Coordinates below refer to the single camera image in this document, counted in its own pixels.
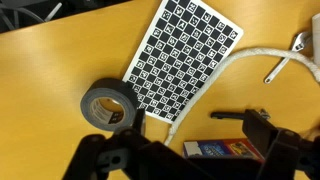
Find silver adjustable wrench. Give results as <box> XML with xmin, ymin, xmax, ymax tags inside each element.
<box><xmin>263</xmin><ymin>31</ymin><xmax>313</xmax><ymax>85</ymax></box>

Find black duct tape roll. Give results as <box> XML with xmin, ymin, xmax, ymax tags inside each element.
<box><xmin>79</xmin><ymin>78</ymin><xmax>139</xmax><ymax>132</ymax></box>

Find blue red cardboard snack box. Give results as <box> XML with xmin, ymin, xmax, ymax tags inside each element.
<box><xmin>182</xmin><ymin>138</ymin><xmax>266</xmax><ymax>164</ymax></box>

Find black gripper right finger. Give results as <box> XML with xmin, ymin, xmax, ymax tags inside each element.
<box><xmin>242</xmin><ymin>109</ymin><xmax>320</xmax><ymax>180</ymax></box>

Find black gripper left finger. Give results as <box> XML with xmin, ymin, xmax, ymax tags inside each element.
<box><xmin>63</xmin><ymin>108</ymin><xmax>214</xmax><ymax>180</ymax></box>

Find white paper cup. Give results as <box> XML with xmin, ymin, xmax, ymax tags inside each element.
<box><xmin>311</xmin><ymin>13</ymin><xmax>320</xmax><ymax>68</ymax></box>

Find black handled peeler tool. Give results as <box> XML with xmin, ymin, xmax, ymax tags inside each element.
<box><xmin>210</xmin><ymin>108</ymin><xmax>272</xmax><ymax>122</ymax></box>

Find white braided rope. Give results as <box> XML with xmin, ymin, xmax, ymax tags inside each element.
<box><xmin>163</xmin><ymin>47</ymin><xmax>320</xmax><ymax>147</ymax></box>

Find black white calibration checkerboard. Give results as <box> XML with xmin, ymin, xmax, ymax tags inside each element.
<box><xmin>122</xmin><ymin>0</ymin><xmax>245</xmax><ymax>125</ymax></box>

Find grey cable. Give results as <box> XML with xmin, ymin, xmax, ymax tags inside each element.
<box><xmin>0</xmin><ymin>5</ymin><xmax>46</xmax><ymax>31</ymax></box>

